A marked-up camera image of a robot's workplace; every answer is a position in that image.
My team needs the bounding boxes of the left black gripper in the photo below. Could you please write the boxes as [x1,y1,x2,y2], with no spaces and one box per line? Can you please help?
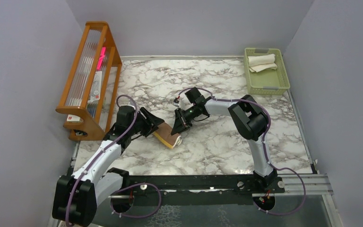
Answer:
[129,107,164,137]

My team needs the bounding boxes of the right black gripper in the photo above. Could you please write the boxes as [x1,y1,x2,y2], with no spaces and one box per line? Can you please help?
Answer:
[172,105,199,136]

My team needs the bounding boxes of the yellow brown towel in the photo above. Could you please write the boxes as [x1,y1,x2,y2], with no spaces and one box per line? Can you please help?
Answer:
[153,122,182,149]

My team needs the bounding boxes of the white cream towel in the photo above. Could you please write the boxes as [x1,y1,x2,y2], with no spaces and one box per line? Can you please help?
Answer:
[248,54,277,72]

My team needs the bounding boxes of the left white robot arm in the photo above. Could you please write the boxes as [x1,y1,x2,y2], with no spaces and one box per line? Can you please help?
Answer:
[52,105,164,227]

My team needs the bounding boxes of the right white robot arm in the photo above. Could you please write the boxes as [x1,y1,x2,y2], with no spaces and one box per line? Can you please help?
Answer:
[171,87,277,192]

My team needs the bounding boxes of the small white red box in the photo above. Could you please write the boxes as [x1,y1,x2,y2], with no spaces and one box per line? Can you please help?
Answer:
[66,114,83,123]

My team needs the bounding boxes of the wooden shelf rack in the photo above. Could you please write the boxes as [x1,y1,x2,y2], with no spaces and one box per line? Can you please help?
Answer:
[56,21,122,141]

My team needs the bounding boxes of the green plastic basket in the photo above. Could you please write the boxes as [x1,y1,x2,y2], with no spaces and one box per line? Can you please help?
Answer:
[244,48,290,96]

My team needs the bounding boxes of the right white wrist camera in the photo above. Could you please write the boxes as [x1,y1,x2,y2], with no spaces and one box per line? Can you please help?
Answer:
[173,96,189,110]

